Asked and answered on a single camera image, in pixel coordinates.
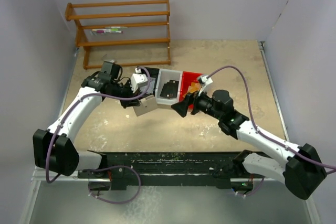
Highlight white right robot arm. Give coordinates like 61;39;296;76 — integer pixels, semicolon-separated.
171;90;327;200

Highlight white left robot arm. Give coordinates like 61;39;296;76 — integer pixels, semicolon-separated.
33;61;150;183

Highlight gold VIP cards stack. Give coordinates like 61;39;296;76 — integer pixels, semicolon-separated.
183;82;201;97

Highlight black VIP cards stack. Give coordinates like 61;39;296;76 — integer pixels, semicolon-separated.
160;80;179;99

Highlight red plastic bin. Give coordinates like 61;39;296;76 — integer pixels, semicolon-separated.
179;71;202;102

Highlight black plastic bin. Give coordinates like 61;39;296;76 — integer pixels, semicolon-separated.
139;66;160;98

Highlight white plastic bin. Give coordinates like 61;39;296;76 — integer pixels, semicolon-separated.
155;69;182;105

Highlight pink marker pen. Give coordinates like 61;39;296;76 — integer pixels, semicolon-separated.
91;29;123;34

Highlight wooden shelf rack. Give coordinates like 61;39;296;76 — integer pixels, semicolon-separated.
65;0;172;70

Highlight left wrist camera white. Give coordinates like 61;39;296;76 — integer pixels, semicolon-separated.
130;68;148;93

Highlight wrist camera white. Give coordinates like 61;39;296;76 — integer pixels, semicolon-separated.
197;74;213;96
130;68;148;93

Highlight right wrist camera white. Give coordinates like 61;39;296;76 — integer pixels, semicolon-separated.
197;74;213;96

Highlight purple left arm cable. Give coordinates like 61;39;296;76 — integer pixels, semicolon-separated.
45;66;152;184

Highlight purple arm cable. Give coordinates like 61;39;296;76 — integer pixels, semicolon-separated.
45;66;152;184
207;66;336;169

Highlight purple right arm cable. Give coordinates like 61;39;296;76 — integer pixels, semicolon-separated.
207;66;336;169

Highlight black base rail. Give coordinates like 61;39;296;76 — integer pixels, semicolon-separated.
78;152;253;193

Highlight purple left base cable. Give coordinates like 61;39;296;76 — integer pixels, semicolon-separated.
88;165;142;204

